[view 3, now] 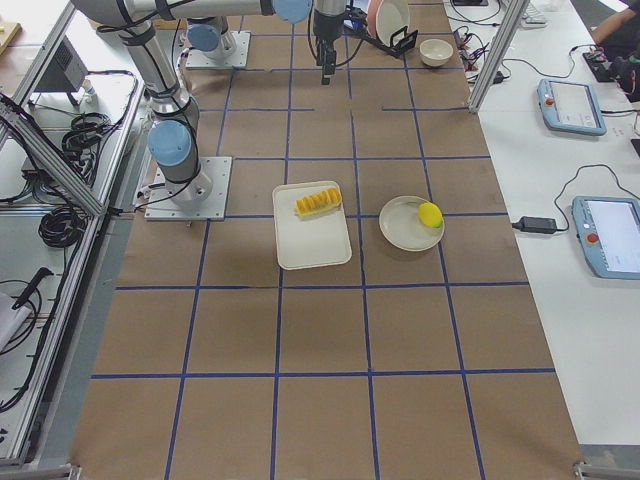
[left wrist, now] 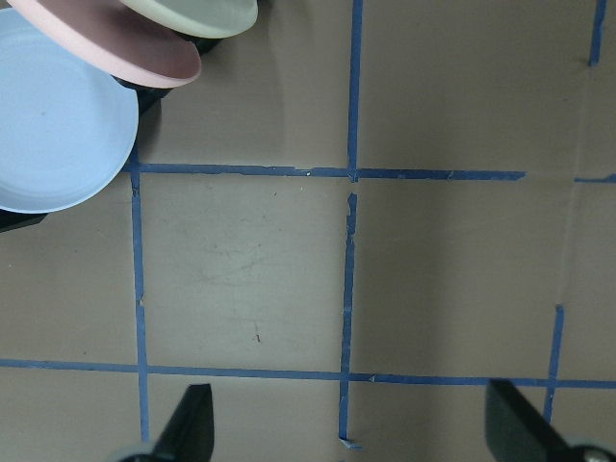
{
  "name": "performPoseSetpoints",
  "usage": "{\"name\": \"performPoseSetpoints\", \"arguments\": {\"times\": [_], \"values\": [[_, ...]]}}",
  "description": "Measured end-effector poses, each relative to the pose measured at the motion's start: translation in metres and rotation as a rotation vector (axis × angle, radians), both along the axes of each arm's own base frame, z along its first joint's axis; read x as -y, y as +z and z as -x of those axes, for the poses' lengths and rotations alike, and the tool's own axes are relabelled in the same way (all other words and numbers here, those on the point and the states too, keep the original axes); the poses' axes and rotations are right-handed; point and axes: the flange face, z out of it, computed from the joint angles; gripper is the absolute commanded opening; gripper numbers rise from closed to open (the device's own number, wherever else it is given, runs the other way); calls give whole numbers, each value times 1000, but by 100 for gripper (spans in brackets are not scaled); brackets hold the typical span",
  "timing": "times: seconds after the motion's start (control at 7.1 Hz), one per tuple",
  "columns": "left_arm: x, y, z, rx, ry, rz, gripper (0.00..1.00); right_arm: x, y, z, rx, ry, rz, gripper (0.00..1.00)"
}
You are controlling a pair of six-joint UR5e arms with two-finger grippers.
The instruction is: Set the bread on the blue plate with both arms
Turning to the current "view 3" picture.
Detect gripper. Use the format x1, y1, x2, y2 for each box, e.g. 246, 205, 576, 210
313, 0, 346, 85

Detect spiral bread roll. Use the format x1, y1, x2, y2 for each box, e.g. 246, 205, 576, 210
294, 187, 342, 218

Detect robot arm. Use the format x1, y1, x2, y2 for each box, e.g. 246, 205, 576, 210
186, 16, 236, 59
73, 1, 349, 206

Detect pink plate in rack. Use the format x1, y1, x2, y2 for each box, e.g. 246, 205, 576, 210
366, 0, 382, 38

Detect cream plate in rack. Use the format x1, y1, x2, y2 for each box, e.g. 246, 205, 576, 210
377, 0, 410, 44

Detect cream round plate with lemon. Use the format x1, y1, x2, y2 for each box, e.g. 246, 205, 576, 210
379, 196, 445, 252

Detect black dish rack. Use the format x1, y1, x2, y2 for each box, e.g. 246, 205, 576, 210
361, 27, 418, 58

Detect cream bowl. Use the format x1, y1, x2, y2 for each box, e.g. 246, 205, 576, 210
419, 38, 454, 68

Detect yellow lemon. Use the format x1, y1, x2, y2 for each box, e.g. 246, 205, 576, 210
417, 202, 444, 229

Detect cream rectangular tray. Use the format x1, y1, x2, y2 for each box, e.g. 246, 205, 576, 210
272, 180, 352, 270

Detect far teach pendant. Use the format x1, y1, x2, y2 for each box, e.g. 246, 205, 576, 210
537, 78, 607, 136

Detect teach pendant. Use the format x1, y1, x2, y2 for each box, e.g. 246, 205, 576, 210
537, 78, 607, 136
571, 196, 639, 280

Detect grey control box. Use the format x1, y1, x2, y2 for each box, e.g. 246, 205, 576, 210
35, 36, 88, 93

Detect black power adapter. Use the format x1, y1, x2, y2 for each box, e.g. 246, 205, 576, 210
512, 216, 558, 234

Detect person in black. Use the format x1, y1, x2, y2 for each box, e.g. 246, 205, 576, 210
591, 1, 639, 61

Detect near teach pendant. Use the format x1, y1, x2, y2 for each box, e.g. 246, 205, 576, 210
571, 196, 639, 280

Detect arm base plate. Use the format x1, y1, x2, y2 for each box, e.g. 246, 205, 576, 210
186, 30, 251, 70
144, 156, 232, 221

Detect aluminium frame post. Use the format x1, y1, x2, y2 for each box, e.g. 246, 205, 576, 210
468, 0, 528, 113

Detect coiled black cables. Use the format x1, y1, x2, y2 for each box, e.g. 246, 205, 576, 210
60, 112, 112, 162

